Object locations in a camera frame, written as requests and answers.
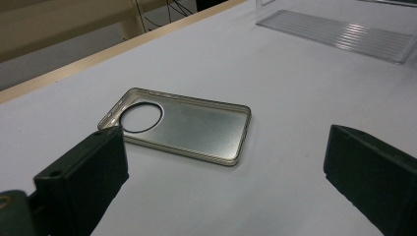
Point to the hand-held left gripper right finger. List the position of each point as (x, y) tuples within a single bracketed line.
[(370, 173)]

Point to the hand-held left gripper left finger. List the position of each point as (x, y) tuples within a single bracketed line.
[(82, 177)]

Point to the grey phone case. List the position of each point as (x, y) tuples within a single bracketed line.
[(196, 131)]

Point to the clear plastic ribbed rack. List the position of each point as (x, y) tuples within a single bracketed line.
[(344, 36)]

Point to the white table sheet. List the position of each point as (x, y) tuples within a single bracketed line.
[(262, 196)]

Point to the wooden table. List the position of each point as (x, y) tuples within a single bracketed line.
[(98, 57)]

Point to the beige wooden shelf unit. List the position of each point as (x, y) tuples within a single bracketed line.
[(49, 26)]

